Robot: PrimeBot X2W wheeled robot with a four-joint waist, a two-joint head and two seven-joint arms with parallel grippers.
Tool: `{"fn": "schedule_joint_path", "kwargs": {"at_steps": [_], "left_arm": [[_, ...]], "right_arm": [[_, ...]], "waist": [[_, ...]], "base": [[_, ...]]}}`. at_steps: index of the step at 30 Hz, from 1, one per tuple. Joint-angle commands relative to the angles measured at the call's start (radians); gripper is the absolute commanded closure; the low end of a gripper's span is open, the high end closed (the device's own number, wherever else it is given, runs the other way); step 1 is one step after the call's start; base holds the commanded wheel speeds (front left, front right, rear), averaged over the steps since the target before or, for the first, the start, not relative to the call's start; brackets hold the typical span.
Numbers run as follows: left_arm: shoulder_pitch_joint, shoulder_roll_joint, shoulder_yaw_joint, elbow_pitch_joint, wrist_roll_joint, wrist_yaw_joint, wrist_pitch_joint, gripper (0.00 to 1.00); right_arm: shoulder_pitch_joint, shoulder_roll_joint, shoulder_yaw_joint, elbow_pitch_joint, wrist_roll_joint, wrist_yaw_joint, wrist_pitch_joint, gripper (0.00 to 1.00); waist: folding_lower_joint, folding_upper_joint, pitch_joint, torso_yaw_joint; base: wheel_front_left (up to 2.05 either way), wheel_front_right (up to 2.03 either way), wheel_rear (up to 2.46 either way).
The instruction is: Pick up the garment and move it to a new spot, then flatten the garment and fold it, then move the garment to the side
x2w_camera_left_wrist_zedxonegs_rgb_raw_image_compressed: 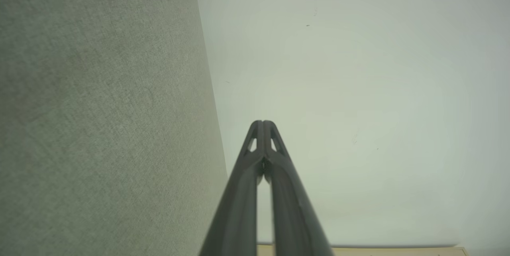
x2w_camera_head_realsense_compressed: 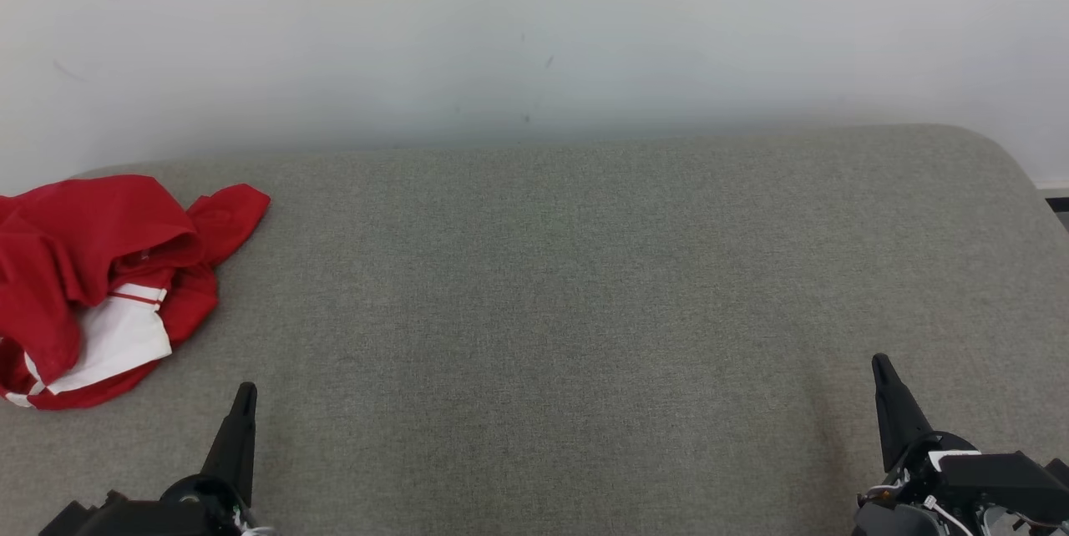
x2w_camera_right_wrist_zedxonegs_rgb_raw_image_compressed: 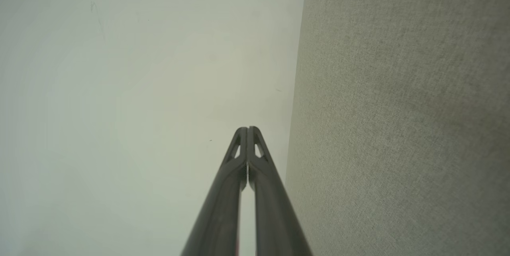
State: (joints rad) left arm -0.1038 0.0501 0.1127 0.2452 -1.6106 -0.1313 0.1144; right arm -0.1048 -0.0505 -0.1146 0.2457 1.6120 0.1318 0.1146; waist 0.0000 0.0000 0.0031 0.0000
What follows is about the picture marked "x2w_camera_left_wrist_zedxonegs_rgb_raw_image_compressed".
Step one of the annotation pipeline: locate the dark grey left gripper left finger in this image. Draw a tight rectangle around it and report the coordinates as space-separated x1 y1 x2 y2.
199 120 264 256

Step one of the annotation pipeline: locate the grey fabric mat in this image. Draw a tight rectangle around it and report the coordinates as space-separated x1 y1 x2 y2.
0 0 229 256

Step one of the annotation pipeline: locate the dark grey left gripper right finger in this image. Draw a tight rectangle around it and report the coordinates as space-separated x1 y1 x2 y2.
263 120 333 256

